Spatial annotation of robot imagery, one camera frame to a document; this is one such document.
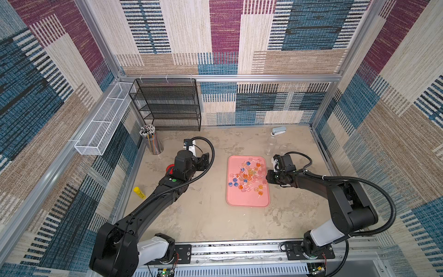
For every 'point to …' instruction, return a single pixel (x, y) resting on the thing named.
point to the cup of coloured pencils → (154, 142)
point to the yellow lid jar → (139, 193)
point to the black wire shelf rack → (170, 104)
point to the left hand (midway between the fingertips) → (201, 154)
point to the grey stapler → (277, 131)
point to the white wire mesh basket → (95, 136)
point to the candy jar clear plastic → (271, 142)
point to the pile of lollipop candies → (250, 176)
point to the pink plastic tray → (235, 197)
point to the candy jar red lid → (170, 168)
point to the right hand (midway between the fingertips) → (269, 179)
